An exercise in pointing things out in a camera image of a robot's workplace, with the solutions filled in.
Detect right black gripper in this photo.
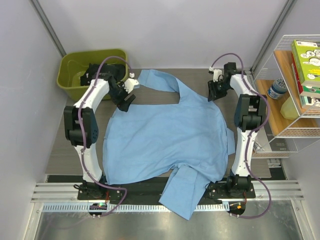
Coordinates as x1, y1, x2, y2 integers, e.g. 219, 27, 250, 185
206, 78, 230, 102

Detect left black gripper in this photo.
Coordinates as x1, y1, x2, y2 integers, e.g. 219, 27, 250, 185
108, 82, 136, 112

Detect light blue long sleeve shirt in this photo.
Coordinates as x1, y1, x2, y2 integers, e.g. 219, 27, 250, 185
102, 69, 235, 220

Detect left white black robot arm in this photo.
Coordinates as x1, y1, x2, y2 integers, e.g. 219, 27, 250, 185
63, 64, 139, 200

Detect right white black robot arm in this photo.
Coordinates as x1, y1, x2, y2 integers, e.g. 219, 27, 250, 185
207, 62, 267, 198

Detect teal book stack bottom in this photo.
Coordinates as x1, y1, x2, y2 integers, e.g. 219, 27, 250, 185
299, 85, 320, 109

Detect black clothes in bin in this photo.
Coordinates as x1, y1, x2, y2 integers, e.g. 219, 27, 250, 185
80, 63, 126, 86

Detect olive green plastic bin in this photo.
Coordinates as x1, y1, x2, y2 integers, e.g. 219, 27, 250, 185
56, 48, 128, 102

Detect blue white ceramic cup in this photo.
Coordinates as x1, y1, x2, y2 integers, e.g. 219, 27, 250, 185
267, 78, 288, 100

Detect pale yellow green object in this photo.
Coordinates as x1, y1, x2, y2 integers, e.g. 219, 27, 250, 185
280, 97, 300, 120

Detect red book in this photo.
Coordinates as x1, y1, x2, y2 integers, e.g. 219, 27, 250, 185
291, 53, 304, 96

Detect green book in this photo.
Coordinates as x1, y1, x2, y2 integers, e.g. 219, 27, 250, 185
291, 39, 320, 88

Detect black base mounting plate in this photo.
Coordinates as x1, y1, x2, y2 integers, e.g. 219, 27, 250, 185
46, 174, 257, 201

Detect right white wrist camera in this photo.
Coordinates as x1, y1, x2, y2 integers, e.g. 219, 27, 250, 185
208, 66, 223, 82

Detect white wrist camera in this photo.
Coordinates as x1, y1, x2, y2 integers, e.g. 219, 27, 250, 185
208, 66, 223, 82
124, 72, 140, 94

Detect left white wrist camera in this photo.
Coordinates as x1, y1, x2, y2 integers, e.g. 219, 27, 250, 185
124, 72, 140, 94

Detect white wire shelf rack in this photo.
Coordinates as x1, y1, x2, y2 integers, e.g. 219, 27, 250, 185
252, 34, 320, 159

